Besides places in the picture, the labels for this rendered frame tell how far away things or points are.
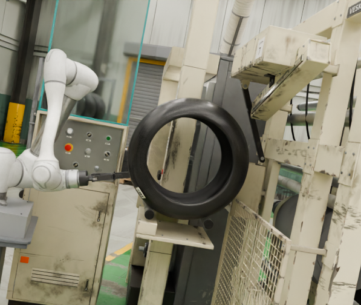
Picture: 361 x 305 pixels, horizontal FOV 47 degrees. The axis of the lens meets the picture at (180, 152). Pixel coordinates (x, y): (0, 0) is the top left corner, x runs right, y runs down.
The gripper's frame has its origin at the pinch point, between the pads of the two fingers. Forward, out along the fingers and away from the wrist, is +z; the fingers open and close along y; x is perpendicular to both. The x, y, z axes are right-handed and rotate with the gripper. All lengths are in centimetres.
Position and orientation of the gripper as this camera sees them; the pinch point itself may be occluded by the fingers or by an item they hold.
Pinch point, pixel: (122, 175)
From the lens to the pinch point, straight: 201.3
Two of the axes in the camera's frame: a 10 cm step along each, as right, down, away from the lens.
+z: 9.9, -0.7, 0.8
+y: -0.9, -0.8, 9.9
